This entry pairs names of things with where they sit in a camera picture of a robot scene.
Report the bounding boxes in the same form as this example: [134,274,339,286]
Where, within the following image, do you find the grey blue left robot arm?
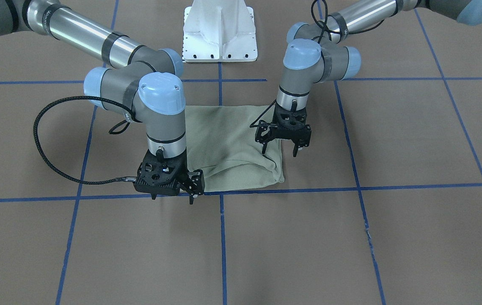
[250,0,482,157]

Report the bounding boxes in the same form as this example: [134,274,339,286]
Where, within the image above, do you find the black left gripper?
[255,106,312,158]

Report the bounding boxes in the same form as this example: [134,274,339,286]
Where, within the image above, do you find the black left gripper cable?
[249,0,387,128]

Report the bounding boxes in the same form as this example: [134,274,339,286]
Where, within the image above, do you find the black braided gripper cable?
[33,96,140,186]

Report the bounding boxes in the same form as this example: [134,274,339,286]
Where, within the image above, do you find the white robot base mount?
[182,0,258,62]

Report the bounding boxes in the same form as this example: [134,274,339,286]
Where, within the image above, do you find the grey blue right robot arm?
[0,0,205,204]

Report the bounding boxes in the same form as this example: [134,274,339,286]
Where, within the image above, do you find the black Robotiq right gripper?
[134,151,205,205]

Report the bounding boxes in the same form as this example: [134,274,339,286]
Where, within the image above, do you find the olive green long-sleeve shirt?
[185,105,284,192]

